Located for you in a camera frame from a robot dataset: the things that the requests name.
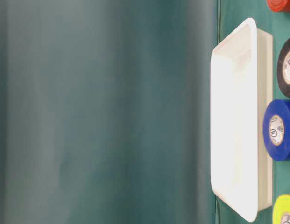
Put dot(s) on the yellow tape roll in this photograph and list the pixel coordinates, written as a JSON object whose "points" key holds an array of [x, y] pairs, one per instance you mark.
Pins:
{"points": [[281, 210]]}

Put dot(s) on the white plastic case tray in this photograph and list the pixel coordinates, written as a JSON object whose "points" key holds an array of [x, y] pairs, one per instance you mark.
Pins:
{"points": [[241, 80]]}

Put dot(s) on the blue tape roll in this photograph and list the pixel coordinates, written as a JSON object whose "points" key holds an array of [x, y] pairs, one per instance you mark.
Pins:
{"points": [[276, 129]]}

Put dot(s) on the black tape roll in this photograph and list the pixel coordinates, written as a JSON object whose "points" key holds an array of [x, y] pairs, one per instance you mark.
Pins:
{"points": [[283, 69]]}

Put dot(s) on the red tape roll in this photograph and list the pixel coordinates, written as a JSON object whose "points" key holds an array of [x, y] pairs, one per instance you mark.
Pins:
{"points": [[279, 5]]}

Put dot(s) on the green backdrop panel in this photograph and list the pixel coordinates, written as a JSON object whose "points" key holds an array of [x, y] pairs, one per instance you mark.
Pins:
{"points": [[105, 111]]}

